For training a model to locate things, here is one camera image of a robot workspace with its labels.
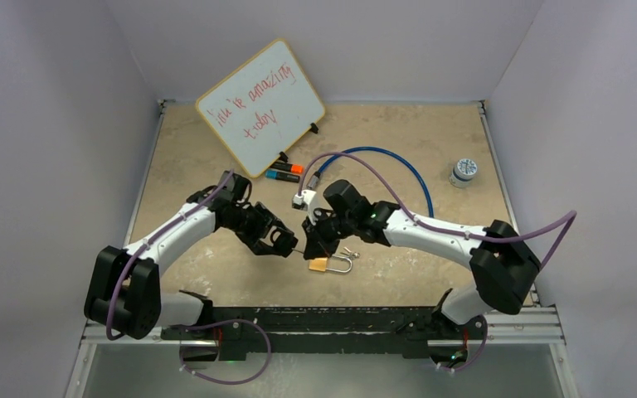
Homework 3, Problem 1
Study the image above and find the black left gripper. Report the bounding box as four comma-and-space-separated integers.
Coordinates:
223, 204, 290, 255

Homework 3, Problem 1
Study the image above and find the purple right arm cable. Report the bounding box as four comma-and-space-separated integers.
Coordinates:
296, 151, 578, 375

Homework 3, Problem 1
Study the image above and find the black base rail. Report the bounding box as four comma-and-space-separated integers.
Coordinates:
161, 306, 487, 362

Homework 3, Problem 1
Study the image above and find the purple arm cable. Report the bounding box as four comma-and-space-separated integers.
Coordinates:
104, 168, 236, 342
296, 151, 578, 375

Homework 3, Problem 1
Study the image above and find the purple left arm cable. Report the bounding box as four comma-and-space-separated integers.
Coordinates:
104, 168, 236, 342

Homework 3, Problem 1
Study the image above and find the aluminium frame rail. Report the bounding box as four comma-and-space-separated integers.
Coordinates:
485, 307, 565, 345

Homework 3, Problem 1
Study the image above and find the white dry-erase board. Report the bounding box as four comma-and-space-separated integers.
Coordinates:
195, 38, 326, 177

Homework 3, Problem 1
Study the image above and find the blue cable lock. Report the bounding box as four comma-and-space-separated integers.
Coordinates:
308, 146, 435, 219

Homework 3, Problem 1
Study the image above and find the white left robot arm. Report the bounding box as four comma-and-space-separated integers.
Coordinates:
84, 170, 298, 341

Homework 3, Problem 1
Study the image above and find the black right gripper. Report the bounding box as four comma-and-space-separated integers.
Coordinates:
304, 209, 357, 260

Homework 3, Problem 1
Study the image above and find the silver key bunch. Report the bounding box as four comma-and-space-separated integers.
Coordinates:
340, 247, 361, 260

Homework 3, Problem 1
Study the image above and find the brass padlock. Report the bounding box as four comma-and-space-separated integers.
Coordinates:
308, 255, 353, 274

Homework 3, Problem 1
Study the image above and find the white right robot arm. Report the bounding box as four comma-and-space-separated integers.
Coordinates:
292, 180, 542, 337

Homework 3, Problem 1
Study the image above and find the blue-capped black marker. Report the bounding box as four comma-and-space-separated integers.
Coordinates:
265, 169, 300, 183

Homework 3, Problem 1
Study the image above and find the orange-capped black marker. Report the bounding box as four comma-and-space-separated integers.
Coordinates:
270, 162, 304, 174

